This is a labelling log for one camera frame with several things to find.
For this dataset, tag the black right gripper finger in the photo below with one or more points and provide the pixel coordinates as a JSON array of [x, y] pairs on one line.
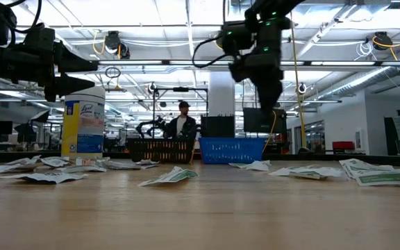
[[269, 90]]

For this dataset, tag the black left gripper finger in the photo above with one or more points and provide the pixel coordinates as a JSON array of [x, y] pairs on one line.
[[64, 87], [71, 64]]

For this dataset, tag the white long bandage wrapper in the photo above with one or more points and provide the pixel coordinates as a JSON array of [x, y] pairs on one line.
[[116, 165], [300, 171], [258, 166]]

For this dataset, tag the background black robot arm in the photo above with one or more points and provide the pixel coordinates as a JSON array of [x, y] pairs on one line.
[[149, 126]]

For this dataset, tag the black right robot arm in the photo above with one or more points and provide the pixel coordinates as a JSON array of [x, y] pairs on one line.
[[273, 5]]

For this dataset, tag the black monitor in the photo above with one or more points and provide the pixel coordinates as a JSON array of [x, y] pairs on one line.
[[255, 125]]

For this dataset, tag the white yellow wipes canister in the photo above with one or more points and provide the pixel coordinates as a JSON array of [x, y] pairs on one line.
[[83, 132]]

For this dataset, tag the white building column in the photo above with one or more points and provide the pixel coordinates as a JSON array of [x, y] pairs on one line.
[[221, 93]]

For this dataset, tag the black equipment cabinet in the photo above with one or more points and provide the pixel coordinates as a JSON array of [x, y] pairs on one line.
[[217, 126]]

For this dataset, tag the blue slotted plastic basket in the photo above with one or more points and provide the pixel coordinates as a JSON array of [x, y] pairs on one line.
[[233, 151]]

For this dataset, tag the long ceiling light strip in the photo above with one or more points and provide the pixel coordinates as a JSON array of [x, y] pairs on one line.
[[151, 62]]

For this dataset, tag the red cart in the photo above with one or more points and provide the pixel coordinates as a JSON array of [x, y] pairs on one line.
[[343, 146]]

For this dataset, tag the person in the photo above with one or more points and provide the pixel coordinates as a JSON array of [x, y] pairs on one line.
[[182, 126]]

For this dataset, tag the black slotted plastic basket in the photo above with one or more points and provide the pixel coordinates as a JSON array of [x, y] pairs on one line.
[[160, 151]]

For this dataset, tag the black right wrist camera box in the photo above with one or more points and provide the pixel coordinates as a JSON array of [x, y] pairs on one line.
[[236, 36]]

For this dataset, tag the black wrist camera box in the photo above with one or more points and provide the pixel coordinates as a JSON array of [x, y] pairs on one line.
[[38, 36], [236, 36]]

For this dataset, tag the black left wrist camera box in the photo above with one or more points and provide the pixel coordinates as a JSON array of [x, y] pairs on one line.
[[38, 36]]

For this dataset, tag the black gantry frame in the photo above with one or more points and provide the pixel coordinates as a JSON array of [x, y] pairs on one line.
[[153, 107]]

